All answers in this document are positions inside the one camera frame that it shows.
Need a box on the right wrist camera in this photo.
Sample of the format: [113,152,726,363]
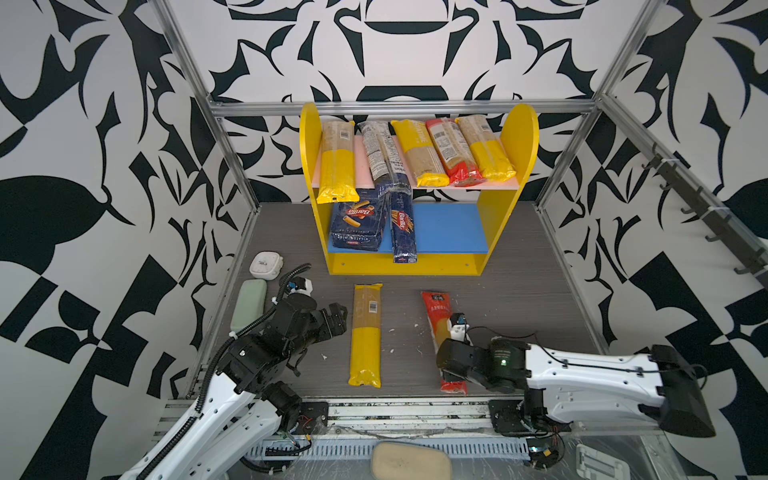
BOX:
[448,312,471,344]

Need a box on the white round device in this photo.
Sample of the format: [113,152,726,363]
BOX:
[248,251,284,281]

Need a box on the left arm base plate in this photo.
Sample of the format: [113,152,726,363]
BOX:
[288,401,329,436]

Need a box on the yellow pasta bag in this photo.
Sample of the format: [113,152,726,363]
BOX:
[348,283,383,388]
[317,120,359,204]

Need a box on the yellow end spaghetti bag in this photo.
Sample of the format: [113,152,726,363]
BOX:
[455,115,516,182]

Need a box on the red end spaghetti bag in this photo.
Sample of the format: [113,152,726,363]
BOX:
[425,118,486,187]

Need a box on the white plastic clip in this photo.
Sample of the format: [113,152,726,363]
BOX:
[576,444,631,480]

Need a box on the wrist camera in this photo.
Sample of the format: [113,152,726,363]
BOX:
[285,276,313,297]
[448,312,471,344]

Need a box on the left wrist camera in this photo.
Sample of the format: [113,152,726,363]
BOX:
[285,276,313,297]

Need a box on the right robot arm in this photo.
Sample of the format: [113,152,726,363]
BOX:
[436,336,715,438]

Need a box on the blue Barilla spaghetti bag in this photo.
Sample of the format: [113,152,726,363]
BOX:
[390,191,418,264]

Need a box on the blue Barilla pasta box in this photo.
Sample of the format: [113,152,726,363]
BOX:
[329,189,388,251]

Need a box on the black wall hook rail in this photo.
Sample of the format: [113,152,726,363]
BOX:
[643,142,767,290]

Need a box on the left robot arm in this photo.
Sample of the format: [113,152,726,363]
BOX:
[122,293,349,479]

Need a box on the green glasses case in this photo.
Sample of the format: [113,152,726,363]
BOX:
[230,279,268,332]

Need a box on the clear navy spaghetti bag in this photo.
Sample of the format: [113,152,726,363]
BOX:
[358,121,412,196]

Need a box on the yellow shelf unit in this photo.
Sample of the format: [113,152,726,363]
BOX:
[299,103,540,276]

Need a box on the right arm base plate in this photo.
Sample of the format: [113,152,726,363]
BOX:
[488,400,571,437]

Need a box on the yellow noodle bag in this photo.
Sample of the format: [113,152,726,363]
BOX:
[390,119,450,187]

